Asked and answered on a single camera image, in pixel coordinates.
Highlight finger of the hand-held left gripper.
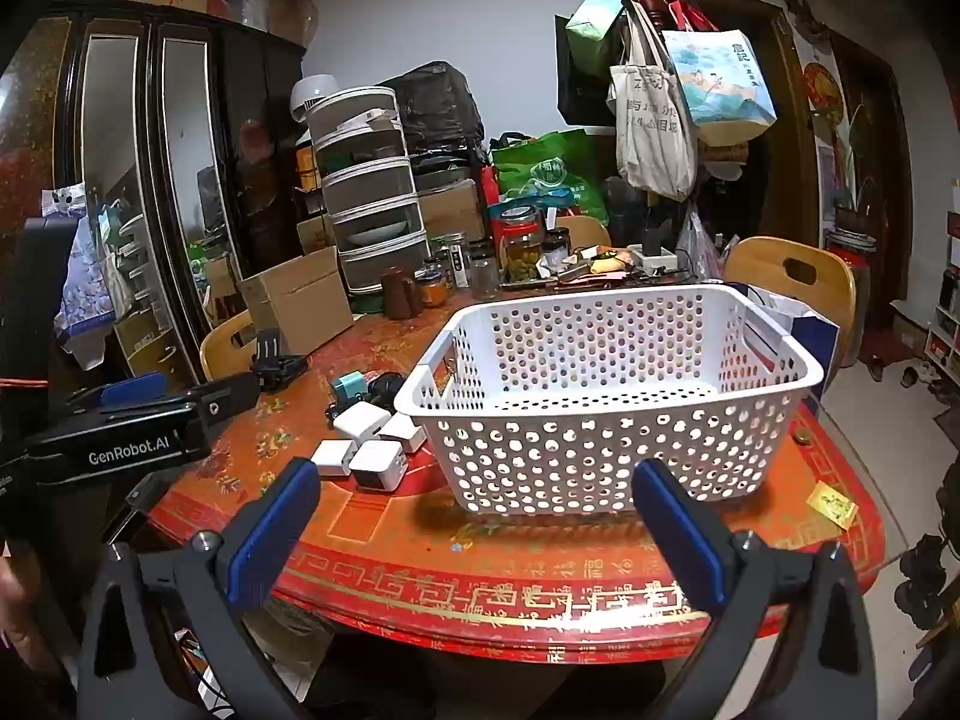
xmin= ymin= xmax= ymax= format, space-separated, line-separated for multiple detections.
xmin=67 ymin=371 xmax=170 ymax=413
xmin=187 ymin=371 xmax=261 ymax=425

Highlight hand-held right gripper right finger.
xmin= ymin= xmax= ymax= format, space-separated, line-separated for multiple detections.
xmin=632 ymin=457 xmax=878 ymax=720

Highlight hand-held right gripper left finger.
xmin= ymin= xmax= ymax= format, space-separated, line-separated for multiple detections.
xmin=75 ymin=456 xmax=323 ymax=720

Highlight white charger black face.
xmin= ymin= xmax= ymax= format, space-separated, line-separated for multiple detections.
xmin=350 ymin=441 xmax=407 ymax=494

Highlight white perforated plastic basket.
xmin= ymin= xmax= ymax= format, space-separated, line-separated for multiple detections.
xmin=394 ymin=283 xmax=826 ymax=518

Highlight person's left hand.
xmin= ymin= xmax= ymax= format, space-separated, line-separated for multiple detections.
xmin=0 ymin=551 xmax=53 ymax=691

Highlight wooden chair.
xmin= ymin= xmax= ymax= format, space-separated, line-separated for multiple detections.
xmin=724 ymin=236 xmax=857 ymax=383
xmin=199 ymin=307 xmax=261 ymax=385
xmin=555 ymin=215 xmax=613 ymax=250

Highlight black phone holder clamp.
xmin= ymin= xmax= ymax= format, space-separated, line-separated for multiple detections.
xmin=250 ymin=328 xmax=310 ymax=392

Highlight blue patterned plastic bag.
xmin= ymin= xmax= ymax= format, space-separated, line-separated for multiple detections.
xmin=41 ymin=184 xmax=134 ymax=370

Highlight open cardboard box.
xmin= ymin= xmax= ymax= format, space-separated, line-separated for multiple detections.
xmin=238 ymin=246 xmax=355 ymax=358

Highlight yellow card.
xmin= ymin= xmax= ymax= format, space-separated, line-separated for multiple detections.
xmin=808 ymin=485 xmax=860 ymax=528

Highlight brown mug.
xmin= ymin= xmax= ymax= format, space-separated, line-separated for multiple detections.
xmin=380 ymin=268 xmax=423 ymax=320

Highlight dark mirrored wardrobe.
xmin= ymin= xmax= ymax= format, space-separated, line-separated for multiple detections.
xmin=0 ymin=4 xmax=310 ymax=398

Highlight white blue shopping bag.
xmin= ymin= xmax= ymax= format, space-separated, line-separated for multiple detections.
xmin=729 ymin=281 xmax=842 ymax=395

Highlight dark bundle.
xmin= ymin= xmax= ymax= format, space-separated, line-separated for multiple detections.
xmin=894 ymin=465 xmax=960 ymax=635

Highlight white plastic storage box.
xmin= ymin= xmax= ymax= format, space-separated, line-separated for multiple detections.
xmin=307 ymin=86 xmax=432 ymax=295

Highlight white power strip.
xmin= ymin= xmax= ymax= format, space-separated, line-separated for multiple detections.
xmin=626 ymin=243 xmax=685 ymax=272

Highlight clear glass jar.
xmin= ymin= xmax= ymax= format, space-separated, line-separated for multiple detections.
xmin=469 ymin=244 xmax=500 ymax=298

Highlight taped cardboard box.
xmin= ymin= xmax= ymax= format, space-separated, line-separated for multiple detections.
xmin=416 ymin=180 xmax=488 ymax=242

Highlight white round fan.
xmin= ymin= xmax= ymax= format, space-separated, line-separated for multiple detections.
xmin=291 ymin=75 xmax=340 ymax=130

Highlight pickle jar red lid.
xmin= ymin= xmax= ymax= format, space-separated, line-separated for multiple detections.
xmin=498 ymin=205 xmax=545 ymax=291

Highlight white shoe rack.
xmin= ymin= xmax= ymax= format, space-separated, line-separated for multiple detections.
xmin=922 ymin=262 xmax=960 ymax=395

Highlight green shopping bag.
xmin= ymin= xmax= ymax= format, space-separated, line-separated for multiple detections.
xmin=491 ymin=129 xmax=613 ymax=226

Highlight plastic wrapped bundles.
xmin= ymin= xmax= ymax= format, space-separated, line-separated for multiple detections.
xmin=206 ymin=0 xmax=320 ymax=47

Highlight beige canvas tote bag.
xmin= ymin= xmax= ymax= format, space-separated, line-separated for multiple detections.
xmin=607 ymin=0 xmax=700 ymax=203

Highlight wooden door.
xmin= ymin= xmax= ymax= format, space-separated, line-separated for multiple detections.
xmin=675 ymin=0 xmax=917 ymax=368

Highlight black hanging bag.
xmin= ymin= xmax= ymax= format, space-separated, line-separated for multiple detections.
xmin=555 ymin=13 xmax=623 ymax=128

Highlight blue illustrated paper bag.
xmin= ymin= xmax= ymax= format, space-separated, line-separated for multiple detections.
xmin=660 ymin=28 xmax=779 ymax=148

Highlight green paper bag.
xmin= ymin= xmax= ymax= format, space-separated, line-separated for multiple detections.
xmin=565 ymin=0 xmax=632 ymax=77

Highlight red hanging bag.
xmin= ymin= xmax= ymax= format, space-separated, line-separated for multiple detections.
xmin=666 ymin=0 xmax=721 ymax=35

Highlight red round wall ornament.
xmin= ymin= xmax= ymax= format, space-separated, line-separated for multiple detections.
xmin=802 ymin=60 xmax=845 ymax=118

